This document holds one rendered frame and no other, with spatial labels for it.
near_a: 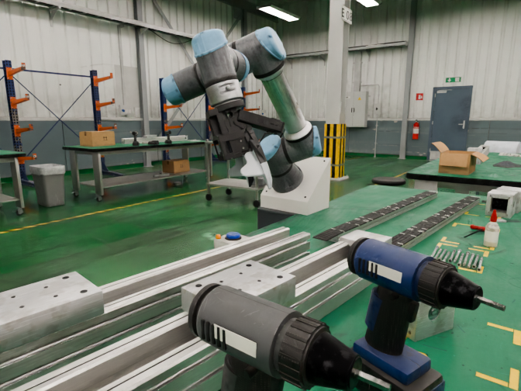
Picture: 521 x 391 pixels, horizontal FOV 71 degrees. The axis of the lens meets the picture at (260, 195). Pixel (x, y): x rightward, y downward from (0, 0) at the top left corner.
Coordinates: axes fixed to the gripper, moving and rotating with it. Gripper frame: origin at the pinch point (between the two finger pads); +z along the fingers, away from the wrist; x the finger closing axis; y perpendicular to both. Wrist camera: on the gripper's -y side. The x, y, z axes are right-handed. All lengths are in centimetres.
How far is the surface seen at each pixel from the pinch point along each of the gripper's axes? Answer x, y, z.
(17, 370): 23, 49, 10
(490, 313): 25, -31, 37
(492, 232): -4, -68, 37
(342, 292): 13.0, -6.2, 24.9
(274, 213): -69, -23, 22
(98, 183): -492, 83, -17
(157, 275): 4.1, 27.9, 9.5
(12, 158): -432, 158, -74
